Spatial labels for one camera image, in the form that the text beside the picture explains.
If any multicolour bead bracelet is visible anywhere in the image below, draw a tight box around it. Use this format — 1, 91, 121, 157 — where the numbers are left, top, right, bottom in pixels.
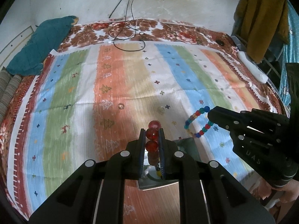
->
183, 106, 215, 139

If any red bead bracelet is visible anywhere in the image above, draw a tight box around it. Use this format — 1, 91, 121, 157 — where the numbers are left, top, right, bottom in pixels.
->
145, 120, 162, 166

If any right hand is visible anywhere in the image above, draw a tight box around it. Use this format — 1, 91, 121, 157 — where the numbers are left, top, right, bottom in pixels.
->
255, 178, 299, 204

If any striped colourful blanket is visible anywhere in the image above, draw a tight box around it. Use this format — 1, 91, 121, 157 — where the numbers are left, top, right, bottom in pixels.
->
7, 40, 279, 224

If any teal hanging cloth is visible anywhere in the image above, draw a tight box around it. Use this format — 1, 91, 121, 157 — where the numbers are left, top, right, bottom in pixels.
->
279, 1, 298, 106

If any mustard hanging garment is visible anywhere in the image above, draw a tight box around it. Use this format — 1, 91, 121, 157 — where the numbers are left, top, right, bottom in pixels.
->
235, 0, 289, 63

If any red floral bedsheet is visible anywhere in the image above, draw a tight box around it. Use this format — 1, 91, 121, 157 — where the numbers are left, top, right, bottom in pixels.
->
0, 18, 288, 217

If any grey striped mattress edge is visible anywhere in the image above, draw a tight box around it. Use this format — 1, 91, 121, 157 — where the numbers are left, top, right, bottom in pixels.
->
0, 67, 22, 123

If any teal pillow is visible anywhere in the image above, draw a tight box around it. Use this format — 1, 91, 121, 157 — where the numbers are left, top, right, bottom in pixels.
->
6, 16, 78, 76

